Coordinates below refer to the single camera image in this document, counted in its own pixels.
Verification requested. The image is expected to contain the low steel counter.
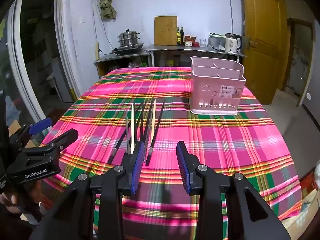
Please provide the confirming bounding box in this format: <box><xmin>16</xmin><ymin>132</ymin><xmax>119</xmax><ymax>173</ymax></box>
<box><xmin>94</xmin><ymin>50</ymin><xmax>152</xmax><ymax>79</ymax></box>

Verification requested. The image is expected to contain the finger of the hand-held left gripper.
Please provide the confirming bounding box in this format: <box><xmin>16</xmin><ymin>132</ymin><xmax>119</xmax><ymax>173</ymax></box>
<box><xmin>10</xmin><ymin>118</ymin><xmax>52</xmax><ymax>151</ymax></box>
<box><xmin>46</xmin><ymin>128</ymin><xmax>79</xmax><ymax>153</ymax></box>

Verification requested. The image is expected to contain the long steel counter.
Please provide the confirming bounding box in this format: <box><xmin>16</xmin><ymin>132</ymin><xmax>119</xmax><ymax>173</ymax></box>
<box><xmin>144</xmin><ymin>44</ymin><xmax>247</xmax><ymax>68</ymax></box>

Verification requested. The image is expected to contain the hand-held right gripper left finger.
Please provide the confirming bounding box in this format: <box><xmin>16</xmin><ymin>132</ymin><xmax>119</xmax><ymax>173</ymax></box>
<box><xmin>30</xmin><ymin>141</ymin><xmax>145</xmax><ymax>240</ymax></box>

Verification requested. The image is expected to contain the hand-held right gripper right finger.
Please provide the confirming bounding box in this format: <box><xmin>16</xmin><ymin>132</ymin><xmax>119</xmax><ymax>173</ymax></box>
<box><xmin>176</xmin><ymin>141</ymin><xmax>293</xmax><ymax>240</ymax></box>

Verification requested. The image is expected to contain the grey dish tray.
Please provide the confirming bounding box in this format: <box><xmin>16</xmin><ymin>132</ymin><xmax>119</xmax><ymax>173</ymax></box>
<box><xmin>208</xmin><ymin>32</ymin><xmax>228</xmax><ymax>49</ymax></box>

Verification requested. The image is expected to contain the pink plastic utensil basket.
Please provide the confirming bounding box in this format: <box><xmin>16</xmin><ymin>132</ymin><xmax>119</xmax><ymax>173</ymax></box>
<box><xmin>189</xmin><ymin>56</ymin><xmax>247</xmax><ymax>116</ymax></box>

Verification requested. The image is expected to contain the pink plaid tablecloth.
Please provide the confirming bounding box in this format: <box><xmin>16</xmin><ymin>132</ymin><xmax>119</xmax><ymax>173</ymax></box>
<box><xmin>40</xmin><ymin>66</ymin><xmax>303</xmax><ymax>240</ymax></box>

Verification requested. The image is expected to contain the person's left hand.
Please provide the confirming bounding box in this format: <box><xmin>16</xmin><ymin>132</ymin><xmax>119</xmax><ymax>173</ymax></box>
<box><xmin>0</xmin><ymin>180</ymin><xmax>42</xmax><ymax>228</ymax></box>

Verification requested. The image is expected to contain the white electric kettle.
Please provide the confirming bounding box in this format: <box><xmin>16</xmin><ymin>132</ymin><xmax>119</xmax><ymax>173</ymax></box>
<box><xmin>224</xmin><ymin>33</ymin><xmax>243</xmax><ymax>54</ymax></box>

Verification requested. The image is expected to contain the black cooktop stove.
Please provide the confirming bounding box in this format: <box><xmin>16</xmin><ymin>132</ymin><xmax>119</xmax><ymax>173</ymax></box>
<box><xmin>112</xmin><ymin>43</ymin><xmax>145</xmax><ymax>54</ymax></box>

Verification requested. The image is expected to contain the yellow wooden door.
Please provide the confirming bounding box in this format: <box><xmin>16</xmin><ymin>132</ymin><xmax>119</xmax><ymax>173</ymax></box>
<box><xmin>241</xmin><ymin>0</ymin><xmax>288</xmax><ymax>105</ymax></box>

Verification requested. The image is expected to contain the wooden cutting board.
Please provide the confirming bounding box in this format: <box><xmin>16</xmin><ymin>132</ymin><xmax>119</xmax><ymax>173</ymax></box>
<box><xmin>154</xmin><ymin>16</ymin><xmax>178</xmax><ymax>46</ymax></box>

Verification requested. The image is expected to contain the white door frame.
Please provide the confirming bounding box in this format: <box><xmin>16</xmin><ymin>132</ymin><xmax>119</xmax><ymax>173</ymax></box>
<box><xmin>6</xmin><ymin>0</ymin><xmax>83</xmax><ymax>128</ymax></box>

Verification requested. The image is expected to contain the steel steamer pot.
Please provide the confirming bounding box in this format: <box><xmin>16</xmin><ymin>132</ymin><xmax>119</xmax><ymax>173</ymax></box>
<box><xmin>117</xmin><ymin>29</ymin><xmax>141</xmax><ymax>48</ymax></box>

